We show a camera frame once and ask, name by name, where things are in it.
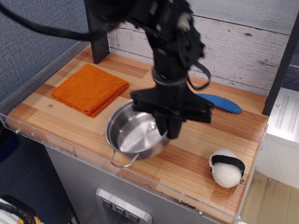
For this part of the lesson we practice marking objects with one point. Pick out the stainless steel pot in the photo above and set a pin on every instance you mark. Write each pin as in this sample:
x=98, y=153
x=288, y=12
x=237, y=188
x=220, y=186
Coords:
x=134, y=134

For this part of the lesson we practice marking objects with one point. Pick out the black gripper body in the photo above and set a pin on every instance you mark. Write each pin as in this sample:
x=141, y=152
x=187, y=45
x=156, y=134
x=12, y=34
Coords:
x=172, y=98

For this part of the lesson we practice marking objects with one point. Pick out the dark vertical post left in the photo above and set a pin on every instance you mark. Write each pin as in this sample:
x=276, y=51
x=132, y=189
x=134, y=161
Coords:
x=100, y=47

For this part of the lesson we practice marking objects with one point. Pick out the blue handled metal spoon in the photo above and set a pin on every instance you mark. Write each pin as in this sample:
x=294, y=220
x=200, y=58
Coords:
x=222, y=103

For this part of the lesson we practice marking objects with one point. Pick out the yellow object bottom left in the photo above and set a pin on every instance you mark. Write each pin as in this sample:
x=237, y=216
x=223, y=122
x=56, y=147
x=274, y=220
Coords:
x=28, y=219

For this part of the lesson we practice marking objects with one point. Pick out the orange folded cloth napkin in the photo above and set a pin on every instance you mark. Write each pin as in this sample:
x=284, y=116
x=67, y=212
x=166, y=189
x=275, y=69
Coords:
x=90, y=90

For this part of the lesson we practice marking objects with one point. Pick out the grey toy fridge cabinet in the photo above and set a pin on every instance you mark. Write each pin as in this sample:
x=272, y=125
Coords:
x=80, y=181

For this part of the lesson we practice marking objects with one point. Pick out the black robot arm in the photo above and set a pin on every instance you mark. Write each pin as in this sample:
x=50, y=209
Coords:
x=176, y=46

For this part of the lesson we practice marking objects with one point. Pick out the dark vertical post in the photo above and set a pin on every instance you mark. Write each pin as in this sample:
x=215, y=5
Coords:
x=282, y=69
x=100, y=47

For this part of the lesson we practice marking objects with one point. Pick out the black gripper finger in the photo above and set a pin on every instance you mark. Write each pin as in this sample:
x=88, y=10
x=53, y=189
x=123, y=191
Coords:
x=174, y=126
x=162, y=123

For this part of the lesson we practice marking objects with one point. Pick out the white ribbed box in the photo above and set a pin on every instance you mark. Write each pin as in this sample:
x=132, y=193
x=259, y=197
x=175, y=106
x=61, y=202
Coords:
x=278, y=158

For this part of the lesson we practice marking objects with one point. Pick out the white plush sushi toy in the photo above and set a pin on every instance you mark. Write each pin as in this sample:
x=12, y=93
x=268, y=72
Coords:
x=227, y=170

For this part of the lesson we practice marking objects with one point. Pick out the dark vertical post right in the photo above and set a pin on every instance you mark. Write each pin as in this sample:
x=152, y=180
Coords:
x=282, y=69

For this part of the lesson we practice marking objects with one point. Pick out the silver dispenser button panel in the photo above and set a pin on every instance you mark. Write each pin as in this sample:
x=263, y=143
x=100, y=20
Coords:
x=113, y=209

